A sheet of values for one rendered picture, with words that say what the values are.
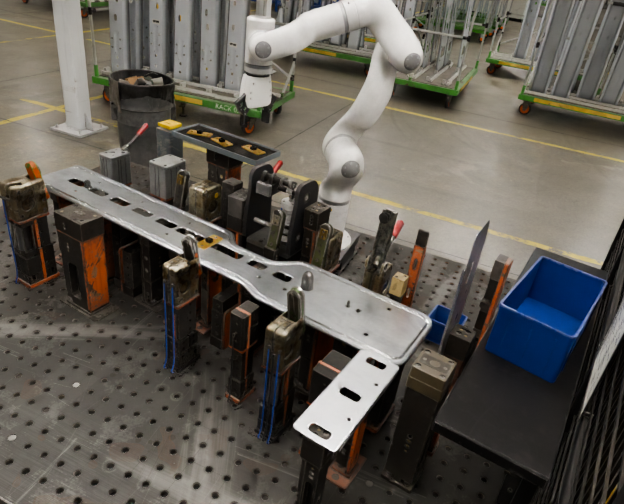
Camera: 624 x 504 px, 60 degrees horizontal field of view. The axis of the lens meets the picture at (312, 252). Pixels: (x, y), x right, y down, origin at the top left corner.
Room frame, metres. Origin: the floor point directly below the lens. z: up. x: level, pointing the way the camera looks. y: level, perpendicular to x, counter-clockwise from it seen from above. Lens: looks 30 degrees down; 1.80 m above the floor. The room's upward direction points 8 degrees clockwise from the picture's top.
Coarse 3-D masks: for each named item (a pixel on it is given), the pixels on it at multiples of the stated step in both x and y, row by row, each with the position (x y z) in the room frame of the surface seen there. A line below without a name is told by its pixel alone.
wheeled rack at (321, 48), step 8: (376, 40) 8.52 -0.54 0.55; (304, 48) 8.83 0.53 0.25; (312, 48) 8.80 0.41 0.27; (320, 48) 8.83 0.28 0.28; (328, 48) 8.83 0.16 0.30; (336, 48) 8.81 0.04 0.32; (344, 48) 8.99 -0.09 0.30; (360, 48) 8.95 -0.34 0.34; (368, 48) 9.40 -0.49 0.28; (336, 56) 8.67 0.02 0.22; (344, 56) 8.64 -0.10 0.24; (352, 56) 8.60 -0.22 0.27; (368, 56) 8.63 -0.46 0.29; (368, 64) 8.60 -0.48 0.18
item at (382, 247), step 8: (384, 216) 1.23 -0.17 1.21; (392, 216) 1.24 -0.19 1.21; (384, 224) 1.26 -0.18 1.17; (392, 224) 1.24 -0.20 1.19; (384, 232) 1.25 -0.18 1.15; (392, 232) 1.25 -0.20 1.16; (376, 240) 1.25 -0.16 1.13; (384, 240) 1.25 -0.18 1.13; (376, 248) 1.25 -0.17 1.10; (384, 248) 1.23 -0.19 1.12; (384, 256) 1.23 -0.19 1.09
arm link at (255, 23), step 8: (248, 16) 1.70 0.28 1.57; (256, 16) 1.70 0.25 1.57; (264, 16) 1.72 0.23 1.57; (248, 24) 1.68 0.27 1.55; (256, 24) 1.66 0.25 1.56; (264, 24) 1.67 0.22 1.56; (272, 24) 1.69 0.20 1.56; (248, 32) 1.68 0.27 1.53; (256, 32) 1.66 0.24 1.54; (264, 32) 1.66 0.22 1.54; (248, 40) 1.66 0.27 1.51; (248, 48) 1.65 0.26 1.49; (248, 56) 1.67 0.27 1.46; (256, 64) 1.66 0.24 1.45; (264, 64) 1.67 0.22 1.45
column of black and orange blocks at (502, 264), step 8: (504, 256) 1.12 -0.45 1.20; (496, 264) 1.10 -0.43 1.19; (504, 264) 1.09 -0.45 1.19; (496, 272) 1.10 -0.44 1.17; (504, 272) 1.09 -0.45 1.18; (496, 280) 1.09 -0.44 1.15; (504, 280) 1.09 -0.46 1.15; (488, 288) 1.10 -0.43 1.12; (496, 288) 1.09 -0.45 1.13; (488, 296) 1.10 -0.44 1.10; (496, 296) 1.09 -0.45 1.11; (480, 304) 1.10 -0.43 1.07; (488, 304) 1.09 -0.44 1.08; (496, 304) 1.10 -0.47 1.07; (480, 312) 1.10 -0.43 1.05; (488, 312) 1.09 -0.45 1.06; (480, 320) 1.10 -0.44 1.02; (488, 320) 1.09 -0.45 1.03; (480, 328) 1.09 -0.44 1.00; (480, 336) 1.09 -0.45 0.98; (472, 352) 1.09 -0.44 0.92
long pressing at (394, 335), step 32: (64, 192) 1.53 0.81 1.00; (128, 192) 1.59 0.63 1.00; (128, 224) 1.39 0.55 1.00; (160, 224) 1.41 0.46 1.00; (192, 224) 1.43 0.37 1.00; (224, 256) 1.28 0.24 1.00; (256, 256) 1.29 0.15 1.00; (256, 288) 1.14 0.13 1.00; (288, 288) 1.16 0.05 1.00; (320, 288) 1.18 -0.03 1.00; (352, 288) 1.20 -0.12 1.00; (320, 320) 1.04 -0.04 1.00; (352, 320) 1.06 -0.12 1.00; (384, 320) 1.08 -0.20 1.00; (416, 320) 1.09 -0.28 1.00; (384, 352) 0.96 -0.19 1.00
